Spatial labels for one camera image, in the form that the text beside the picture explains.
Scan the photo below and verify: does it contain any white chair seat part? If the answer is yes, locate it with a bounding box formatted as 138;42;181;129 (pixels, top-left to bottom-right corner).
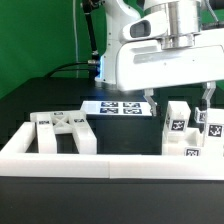
162;128;203;156

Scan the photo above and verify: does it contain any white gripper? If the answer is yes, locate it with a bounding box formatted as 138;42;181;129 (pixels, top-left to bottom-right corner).
116;28;224;116

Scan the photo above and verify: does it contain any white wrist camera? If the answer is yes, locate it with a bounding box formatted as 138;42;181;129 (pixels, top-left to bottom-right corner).
119;11;168;44

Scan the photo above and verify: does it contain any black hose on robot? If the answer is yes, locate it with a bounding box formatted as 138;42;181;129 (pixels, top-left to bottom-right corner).
79;0;106;62

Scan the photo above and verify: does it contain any white U-shaped fence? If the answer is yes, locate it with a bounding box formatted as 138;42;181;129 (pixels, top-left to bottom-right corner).
0;122;224;180

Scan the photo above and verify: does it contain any white chair back frame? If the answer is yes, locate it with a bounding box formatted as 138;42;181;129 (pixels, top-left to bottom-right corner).
30;110;97;155

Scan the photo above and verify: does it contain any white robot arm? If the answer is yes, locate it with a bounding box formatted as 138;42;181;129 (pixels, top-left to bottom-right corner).
96;0;224;114

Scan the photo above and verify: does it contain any small tagged cube right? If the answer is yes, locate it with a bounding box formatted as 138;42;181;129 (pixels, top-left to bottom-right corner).
194;107;206;124

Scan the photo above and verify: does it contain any black cable on table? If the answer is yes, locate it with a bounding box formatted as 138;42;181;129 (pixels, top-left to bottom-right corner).
44;61;101;79

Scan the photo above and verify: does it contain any white marker base sheet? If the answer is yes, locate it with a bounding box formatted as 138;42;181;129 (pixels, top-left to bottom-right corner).
81;101;152;116

